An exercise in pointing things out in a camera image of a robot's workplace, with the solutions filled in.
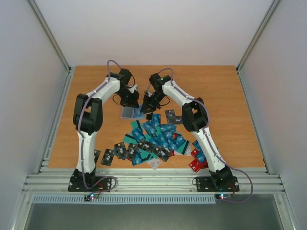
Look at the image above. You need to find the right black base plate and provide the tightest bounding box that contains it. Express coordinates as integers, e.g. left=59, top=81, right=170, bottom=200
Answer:
left=195, top=176, right=240, bottom=193

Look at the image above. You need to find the white card with red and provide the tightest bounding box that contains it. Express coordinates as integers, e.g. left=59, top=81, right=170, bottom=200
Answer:
left=146, top=159, right=162, bottom=170

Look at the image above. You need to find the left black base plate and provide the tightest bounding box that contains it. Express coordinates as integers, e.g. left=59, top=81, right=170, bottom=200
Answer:
left=68, top=176, right=112, bottom=192

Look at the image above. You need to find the teal card magnetic stripe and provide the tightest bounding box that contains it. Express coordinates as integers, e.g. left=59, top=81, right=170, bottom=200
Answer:
left=123, top=134, right=138, bottom=144

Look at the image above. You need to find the red card front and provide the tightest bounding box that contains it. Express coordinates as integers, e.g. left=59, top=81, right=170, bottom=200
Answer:
left=189, top=159, right=205, bottom=173

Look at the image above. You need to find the black vip membership card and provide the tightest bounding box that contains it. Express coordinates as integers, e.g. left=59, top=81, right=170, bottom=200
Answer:
left=153, top=145, right=171, bottom=162

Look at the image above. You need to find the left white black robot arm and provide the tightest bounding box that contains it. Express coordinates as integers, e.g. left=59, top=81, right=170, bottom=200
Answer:
left=73, top=69, right=139, bottom=191

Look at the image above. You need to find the small circuit board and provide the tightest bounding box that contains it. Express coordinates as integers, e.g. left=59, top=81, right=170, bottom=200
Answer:
left=215, top=193, right=232, bottom=200
left=84, top=193, right=99, bottom=202

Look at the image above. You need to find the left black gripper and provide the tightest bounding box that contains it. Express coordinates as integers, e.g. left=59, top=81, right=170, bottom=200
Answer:
left=116, top=87, right=140, bottom=108

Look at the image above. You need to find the grey slotted cable duct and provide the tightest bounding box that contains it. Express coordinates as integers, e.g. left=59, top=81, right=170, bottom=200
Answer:
left=32, top=194, right=216, bottom=205

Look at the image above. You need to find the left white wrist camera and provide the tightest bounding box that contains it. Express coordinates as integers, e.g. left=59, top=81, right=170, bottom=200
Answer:
left=129, top=84, right=139, bottom=93

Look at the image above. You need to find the left small circuit board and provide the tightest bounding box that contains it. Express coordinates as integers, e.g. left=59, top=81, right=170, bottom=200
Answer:
left=84, top=193, right=99, bottom=202

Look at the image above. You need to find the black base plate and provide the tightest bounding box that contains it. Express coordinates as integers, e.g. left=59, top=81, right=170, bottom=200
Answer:
left=195, top=176, right=240, bottom=193
left=68, top=176, right=112, bottom=192

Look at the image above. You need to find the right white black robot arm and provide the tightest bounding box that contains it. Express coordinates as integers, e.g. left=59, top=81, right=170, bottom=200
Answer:
left=141, top=73, right=239, bottom=191

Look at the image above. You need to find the blue card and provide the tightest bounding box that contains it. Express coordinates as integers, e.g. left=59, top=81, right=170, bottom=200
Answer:
left=132, top=108, right=145, bottom=119

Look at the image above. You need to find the black card far right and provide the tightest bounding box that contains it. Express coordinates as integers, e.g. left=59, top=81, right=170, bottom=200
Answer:
left=172, top=116, right=183, bottom=124

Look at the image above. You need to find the right small circuit board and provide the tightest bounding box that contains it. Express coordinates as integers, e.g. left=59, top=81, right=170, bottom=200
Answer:
left=215, top=193, right=232, bottom=200

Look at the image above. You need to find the blue card right edge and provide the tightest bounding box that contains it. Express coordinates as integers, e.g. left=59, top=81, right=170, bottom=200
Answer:
left=193, top=149, right=206, bottom=163

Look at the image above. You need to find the black card top right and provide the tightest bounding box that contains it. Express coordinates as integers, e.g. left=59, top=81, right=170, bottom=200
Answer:
left=165, top=109, right=176, bottom=122

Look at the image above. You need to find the far left black vip card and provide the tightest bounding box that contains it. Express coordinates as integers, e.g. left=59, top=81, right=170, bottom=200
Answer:
left=94, top=149, right=101, bottom=163

